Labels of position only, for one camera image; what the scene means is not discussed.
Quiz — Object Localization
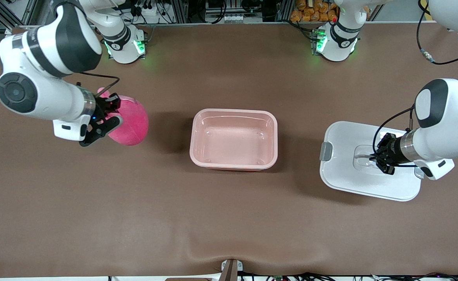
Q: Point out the pink plush toy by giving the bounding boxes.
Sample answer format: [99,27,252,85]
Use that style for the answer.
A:
[97,87,150,146]

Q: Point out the white box lid grey latches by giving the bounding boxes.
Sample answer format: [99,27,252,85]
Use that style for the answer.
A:
[320,121,424,202]

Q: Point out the pink plastic box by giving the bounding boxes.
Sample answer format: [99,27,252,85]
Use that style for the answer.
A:
[189,108,279,171]

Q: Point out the white long power strip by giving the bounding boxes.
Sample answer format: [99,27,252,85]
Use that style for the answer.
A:
[223,14,253,23]

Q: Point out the orange snack pile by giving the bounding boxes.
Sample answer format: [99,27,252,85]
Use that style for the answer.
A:
[290,0,339,23]

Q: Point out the brown table cover mat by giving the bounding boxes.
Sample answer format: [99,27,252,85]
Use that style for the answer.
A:
[0,21,458,278]

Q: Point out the black plug cable cluster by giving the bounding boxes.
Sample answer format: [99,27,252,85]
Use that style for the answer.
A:
[130,0,175,24]

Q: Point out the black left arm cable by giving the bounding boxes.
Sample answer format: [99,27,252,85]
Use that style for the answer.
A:
[371,0,458,168]

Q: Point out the aluminium frame rail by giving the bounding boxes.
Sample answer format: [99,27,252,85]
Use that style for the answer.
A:
[9,20,448,30]

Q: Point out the metal table clamp bracket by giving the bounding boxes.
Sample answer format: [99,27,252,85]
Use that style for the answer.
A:
[220,259,243,281]

